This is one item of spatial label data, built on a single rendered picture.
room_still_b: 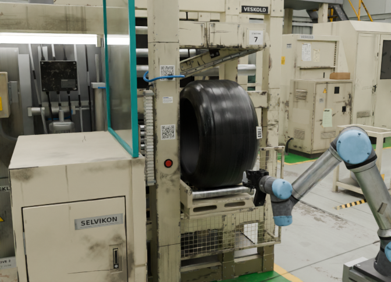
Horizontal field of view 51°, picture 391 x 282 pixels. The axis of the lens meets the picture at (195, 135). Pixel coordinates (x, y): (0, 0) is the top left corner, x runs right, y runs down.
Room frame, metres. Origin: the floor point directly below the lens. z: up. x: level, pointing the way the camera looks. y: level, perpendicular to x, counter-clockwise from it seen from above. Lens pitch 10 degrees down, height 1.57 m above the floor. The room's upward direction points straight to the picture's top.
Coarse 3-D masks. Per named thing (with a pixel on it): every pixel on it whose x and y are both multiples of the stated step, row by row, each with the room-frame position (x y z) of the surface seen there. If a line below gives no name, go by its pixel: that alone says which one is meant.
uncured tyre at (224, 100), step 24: (192, 96) 2.05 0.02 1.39; (216, 96) 1.98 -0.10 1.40; (240, 96) 2.02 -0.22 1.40; (192, 120) 2.42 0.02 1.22; (216, 120) 1.90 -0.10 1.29; (240, 120) 1.94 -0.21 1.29; (192, 144) 2.40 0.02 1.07; (216, 144) 1.88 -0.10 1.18; (240, 144) 1.91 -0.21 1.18; (192, 168) 2.30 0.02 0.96; (216, 168) 1.90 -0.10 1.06; (240, 168) 1.95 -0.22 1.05
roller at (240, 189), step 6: (228, 186) 2.06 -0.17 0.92; (234, 186) 2.06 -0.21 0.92; (240, 186) 2.07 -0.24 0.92; (198, 192) 1.98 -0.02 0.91; (204, 192) 1.99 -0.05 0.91; (210, 192) 2.00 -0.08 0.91; (216, 192) 2.01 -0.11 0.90; (222, 192) 2.02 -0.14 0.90; (228, 192) 2.03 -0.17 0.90; (234, 192) 2.05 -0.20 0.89; (240, 192) 2.06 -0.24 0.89; (246, 192) 2.08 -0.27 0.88; (198, 198) 1.99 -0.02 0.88
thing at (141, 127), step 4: (140, 124) 2.50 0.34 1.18; (144, 124) 2.50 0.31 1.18; (140, 128) 2.37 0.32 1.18; (140, 132) 2.37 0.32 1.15; (140, 136) 2.37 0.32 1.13; (140, 140) 2.37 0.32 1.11; (144, 140) 2.38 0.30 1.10; (140, 144) 2.35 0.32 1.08; (140, 148) 2.35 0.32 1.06; (140, 152) 2.35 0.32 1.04; (144, 152) 2.37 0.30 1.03; (144, 156) 2.37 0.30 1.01
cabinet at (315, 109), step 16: (304, 80) 6.61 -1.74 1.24; (320, 80) 6.53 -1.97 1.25; (336, 80) 6.67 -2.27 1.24; (352, 80) 6.86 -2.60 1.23; (304, 96) 6.59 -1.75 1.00; (320, 96) 6.50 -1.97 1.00; (336, 96) 6.68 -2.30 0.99; (304, 112) 6.58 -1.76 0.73; (320, 112) 6.51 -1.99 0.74; (336, 112) 6.70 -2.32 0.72; (288, 128) 6.89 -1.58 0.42; (304, 128) 6.57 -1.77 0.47; (320, 128) 6.52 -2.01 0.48; (288, 144) 6.88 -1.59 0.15; (304, 144) 6.55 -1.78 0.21; (320, 144) 6.53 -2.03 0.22
